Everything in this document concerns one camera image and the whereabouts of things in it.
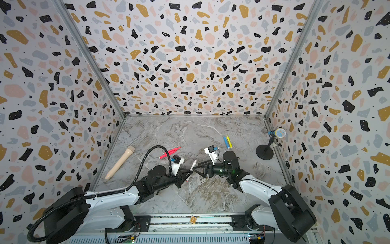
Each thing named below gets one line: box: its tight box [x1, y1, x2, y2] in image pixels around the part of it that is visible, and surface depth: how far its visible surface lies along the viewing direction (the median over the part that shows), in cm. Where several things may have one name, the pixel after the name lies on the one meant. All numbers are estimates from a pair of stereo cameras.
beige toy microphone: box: [104, 145, 136, 181], surface depth 95 cm
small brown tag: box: [189, 216, 198, 225], surface depth 76 cm
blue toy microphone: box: [267, 128, 287, 139], surface depth 80 cm
